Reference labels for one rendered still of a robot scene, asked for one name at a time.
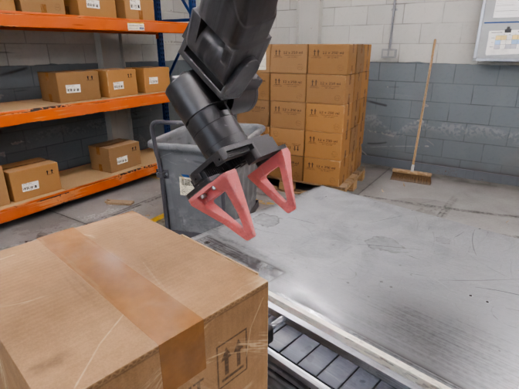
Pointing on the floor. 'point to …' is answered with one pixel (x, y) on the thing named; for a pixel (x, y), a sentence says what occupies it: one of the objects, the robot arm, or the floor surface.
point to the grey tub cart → (168, 145)
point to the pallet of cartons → (315, 110)
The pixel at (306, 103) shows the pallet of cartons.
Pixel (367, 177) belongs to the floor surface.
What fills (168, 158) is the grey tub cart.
